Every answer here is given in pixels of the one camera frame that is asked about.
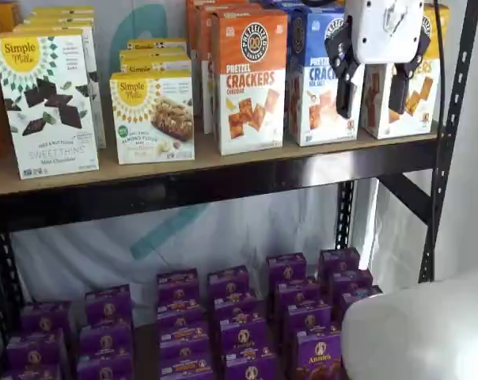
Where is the blue pretzel crackers box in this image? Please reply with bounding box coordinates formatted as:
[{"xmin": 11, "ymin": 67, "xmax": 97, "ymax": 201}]
[
  {"xmin": 262, "ymin": 0, "xmax": 345, "ymax": 19},
  {"xmin": 288, "ymin": 6, "xmax": 366, "ymax": 147}
]

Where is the Simple Mills almond bar box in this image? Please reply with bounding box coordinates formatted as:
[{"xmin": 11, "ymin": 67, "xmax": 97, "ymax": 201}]
[
  {"xmin": 119, "ymin": 47, "xmax": 188, "ymax": 61},
  {"xmin": 127, "ymin": 38, "xmax": 188, "ymax": 51},
  {"xmin": 119, "ymin": 59, "xmax": 192, "ymax": 76},
  {"xmin": 108, "ymin": 70, "xmax": 195, "ymax": 165}
]

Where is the yellow pretzel crackers box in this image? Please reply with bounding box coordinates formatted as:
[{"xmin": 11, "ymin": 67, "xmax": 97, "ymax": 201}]
[{"xmin": 359, "ymin": 3, "xmax": 450, "ymax": 140}]

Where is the black metal wooden shelf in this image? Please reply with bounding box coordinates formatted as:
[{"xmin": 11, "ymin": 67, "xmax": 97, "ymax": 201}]
[{"xmin": 9, "ymin": 0, "xmax": 382, "ymax": 310}]

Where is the black metal shelving frame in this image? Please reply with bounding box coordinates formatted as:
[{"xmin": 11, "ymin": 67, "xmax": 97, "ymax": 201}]
[{"xmin": 0, "ymin": 0, "xmax": 478, "ymax": 357}]

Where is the Simple Mills sweet thins box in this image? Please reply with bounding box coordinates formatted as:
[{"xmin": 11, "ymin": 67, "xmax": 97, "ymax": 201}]
[
  {"xmin": 23, "ymin": 17, "xmax": 96, "ymax": 25},
  {"xmin": 29, "ymin": 5, "xmax": 95, "ymax": 13},
  {"xmin": 12, "ymin": 22, "xmax": 108, "ymax": 150},
  {"xmin": 25, "ymin": 11, "xmax": 95, "ymax": 19},
  {"xmin": 0, "ymin": 28, "xmax": 101, "ymax": 180}
]

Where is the purple Annie's snack box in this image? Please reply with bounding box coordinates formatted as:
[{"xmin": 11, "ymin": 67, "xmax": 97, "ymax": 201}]
[
  {"xmin": 76, "ymin": 355, "xmax": 135, "ymax": 380},
  {"xmin": 225, "ymin": 351, "xmax": 278, "ymax": 380},
  {"xmin": 157, "ymin": 306, "xmax": 207, "ymax": 344},
  {"xmin": 84, "ymin": 283, "xmax": 133, "ymax": 326},
  {"xmin": 340, "ymin": 285, "xmax": 383, "ymax": 317},
  {"xmin": 274, "ymin": 279, "xmax": 319, "ymax": 308},
  {"xmin": 6, "ymin": 329, "xmax": 66, "ymax": 369},
  {"xmin": 294, "ymin": 330, "xmax": 345, "ymax": 380},
  {"xmin": 79, "ymin": 322, "xmax": 134, "ymax": 359},
  {"xmin": 266, "ymin": 253, "xmax": 307, "ymax": 286},
  {"xmin": 284, "ymin": 302, "xmax": 333, "ymax": 337},
  {"xmin": 213, "ymin": 296, "xmax": 260, "ymax": 325},
  {"xmin": 320, "ymin": 248, "xmax": 361, "ymax": 278},
  {"xmin": 159, "ymin": 336, "xmax": 212, "ymax": 371},
  {"xmin": 218, "ymin": 319, "xmax": 270, "ymax": 354},
  {"xmin": 207, "ymin": 265, "xmax": 251, "ymax": 302},
  {"xmin": 161, "ymin": 363, "xmax": 215, "ymax": 380},
  {"xmin": 156, "ymin": 268, "xmax": 203, "ymax": 314},
  {"xmin": 329, "ymin": 271, "xmax": 374, "ymax": 296},
  {"xmin": 21, "ymin": 301, "xmax": 72, "ymax": 334},
  {"xmin": 0, "ymin": 363, "xmax": 63, "ymax": 380}
]

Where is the orange cheddar pretzel crackers box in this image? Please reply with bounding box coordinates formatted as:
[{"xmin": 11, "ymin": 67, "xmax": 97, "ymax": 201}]
[
  {"xmin": 211, "ymin": 8, "xmax": 290, "ymax": 156},
  {"xmin": 185, "ymin": 0, "xmax": 260, "ymax": 118},
  {"xmin": 195, "ymin": 2, "xmax": 264, "ymax": 135}
]

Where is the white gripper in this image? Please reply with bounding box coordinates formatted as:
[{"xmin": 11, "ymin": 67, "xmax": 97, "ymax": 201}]
[{"xmin": 324, "ymin": 0, "xmax": 432, "ymax": 120}]

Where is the particle board shelf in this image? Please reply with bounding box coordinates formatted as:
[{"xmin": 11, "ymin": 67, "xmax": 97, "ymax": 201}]
[{"xmin": 0, "ymin": 114, "xmax": 438, "ymax": 197}]

